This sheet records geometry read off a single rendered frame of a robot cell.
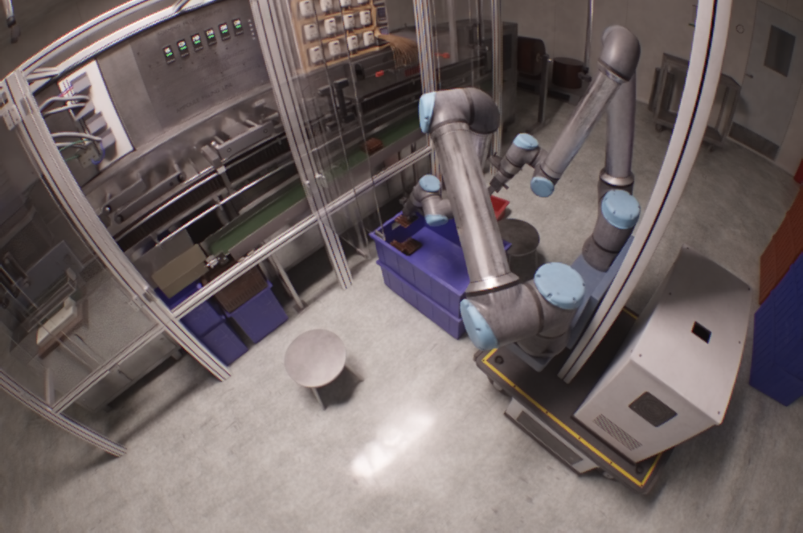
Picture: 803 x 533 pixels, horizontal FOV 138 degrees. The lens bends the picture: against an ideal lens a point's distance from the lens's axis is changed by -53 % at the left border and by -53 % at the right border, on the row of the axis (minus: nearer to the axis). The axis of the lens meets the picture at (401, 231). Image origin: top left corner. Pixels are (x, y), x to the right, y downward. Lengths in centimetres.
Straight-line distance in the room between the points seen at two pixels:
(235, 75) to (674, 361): 214
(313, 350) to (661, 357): 136
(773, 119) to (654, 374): 512
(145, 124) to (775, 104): 646
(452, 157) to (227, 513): 181
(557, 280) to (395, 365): 107
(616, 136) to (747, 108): 453
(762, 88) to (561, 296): 510
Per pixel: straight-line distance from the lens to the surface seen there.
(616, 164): 133
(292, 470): 172
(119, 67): 183
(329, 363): 153
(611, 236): 128
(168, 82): 184
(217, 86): 189
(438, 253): 186
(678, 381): 97
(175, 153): 183
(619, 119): 126
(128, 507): 234
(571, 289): 91
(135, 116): 184
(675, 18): 550
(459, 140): 91
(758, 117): 574
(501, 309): 84
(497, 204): 245
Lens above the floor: 157
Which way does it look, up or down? 42 degrees down
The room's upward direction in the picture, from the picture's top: 9 degrees counter-clockwise
